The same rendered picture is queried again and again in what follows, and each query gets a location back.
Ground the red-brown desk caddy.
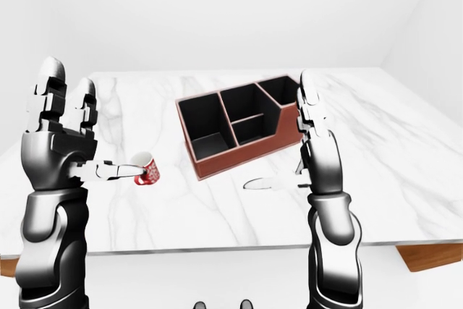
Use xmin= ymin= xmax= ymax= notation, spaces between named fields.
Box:
xmin=175 ymin=74 xmax=303 ymax=182

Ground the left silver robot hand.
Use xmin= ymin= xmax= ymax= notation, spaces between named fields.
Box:
xmin=20 ymin=56 xmax=148 ymax=192

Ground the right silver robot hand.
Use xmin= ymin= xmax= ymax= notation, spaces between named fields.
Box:
xmin=242 ymin=69 xmax=344 ymax=196

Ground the red patterned mug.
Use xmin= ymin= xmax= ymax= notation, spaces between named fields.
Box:
xmin=129 ymin=151 xmax=161 ymax=187

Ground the brown wooden table base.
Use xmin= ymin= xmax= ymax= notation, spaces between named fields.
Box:
xmin=395 ymin=242 xmax=463 ymax=273

